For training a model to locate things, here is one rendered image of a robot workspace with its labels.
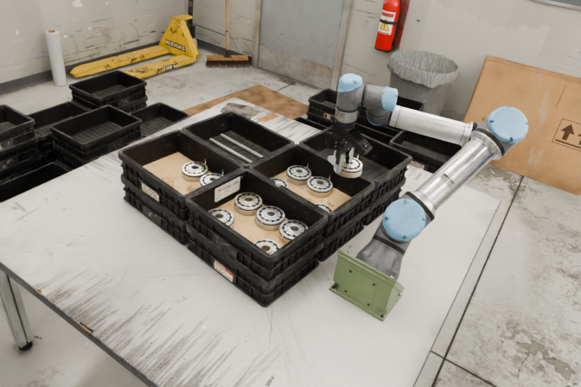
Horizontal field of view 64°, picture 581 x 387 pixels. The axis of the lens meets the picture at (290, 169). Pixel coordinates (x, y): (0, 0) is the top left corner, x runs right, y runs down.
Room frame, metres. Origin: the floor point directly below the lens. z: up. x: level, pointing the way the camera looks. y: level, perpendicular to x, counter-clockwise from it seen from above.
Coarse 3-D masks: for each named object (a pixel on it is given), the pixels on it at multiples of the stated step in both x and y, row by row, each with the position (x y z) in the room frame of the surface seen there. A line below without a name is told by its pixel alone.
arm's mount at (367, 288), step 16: (352, 256) 1.12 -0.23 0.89; (336, 272) 1.14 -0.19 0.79; (352, 272) 1.11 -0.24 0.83; (368, 272) 1.08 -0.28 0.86; (336, 288) 1.14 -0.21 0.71; (352, 288) 1.10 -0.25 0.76; (368, 288) 1.07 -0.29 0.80; (384, 288) 1.05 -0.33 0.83; (400, 288) 1.11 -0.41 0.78; (368, 304) 1.06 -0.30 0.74; (384, 304) 1.04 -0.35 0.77
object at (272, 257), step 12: (228, 180) 1.40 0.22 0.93; (264, 180) 1.42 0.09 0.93; (204, 192) 1.31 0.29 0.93; (288, 192) 1.36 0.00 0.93; (192, 204) 1.23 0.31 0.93; (204, 216) 1.19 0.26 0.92; (324, 216) 1.25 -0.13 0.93; (228, 228) 1.13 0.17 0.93; (312, 228) 1.18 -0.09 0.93; (240, 240) 1.09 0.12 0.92; (300, 240) 1.12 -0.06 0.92; (252, 252) 1.06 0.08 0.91; (264, 252) 1.04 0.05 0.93; (276, 252) 1.04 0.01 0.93
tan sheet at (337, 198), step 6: (282, 174) 1.62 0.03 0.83; (294, 186) 1.55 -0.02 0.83; (300, 186) 1.56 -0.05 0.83; (300, 192) 1.52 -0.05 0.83; (306, 192) 1.52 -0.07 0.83; (336, 192) 1.55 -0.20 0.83; (306, 198) 1.48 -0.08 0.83; (312, 198) 1.48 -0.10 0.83; (318, 198) 1.49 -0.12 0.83; (324, 198) 1.49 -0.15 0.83; (330, 198) 1.50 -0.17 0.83; (336, 198) 1.50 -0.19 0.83; (342, 198) 1.51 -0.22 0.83; (348, 198) 1.52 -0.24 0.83; (330, 204) 1.46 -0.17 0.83; (336, 204) 1.46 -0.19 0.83
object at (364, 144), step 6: (342, 132) 1.43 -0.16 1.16; (348, 132) 1.41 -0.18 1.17; (354, 132) 1.43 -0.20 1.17; (348, 138) 1.41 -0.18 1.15; (354, 138) 1.40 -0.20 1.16; (360, 138) 1.41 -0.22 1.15; (354, 144) 1.39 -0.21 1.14; (360, 144) 1.39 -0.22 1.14; (366, 144) 1.39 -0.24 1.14; (360, 150) 1.38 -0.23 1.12; (366, 150) 1.37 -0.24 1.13
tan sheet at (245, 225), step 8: (232, 200) 1.40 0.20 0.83; (224, 208) 1.35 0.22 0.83; (232, 208) 1.36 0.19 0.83; (240, 216) 1.32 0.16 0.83; (248, 216) 1.32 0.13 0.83; (240, 224) 1.28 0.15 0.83; (248, 224) 1.28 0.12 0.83; (256, 224) 1.29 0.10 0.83; (240, 232) 1.23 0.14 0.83; (248, 232) 1.24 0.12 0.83; (256, 232) 1.24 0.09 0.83; (264, 232) 1.25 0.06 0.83; (272, 232) 1.25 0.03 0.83; (280, 240) 1.22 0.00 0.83
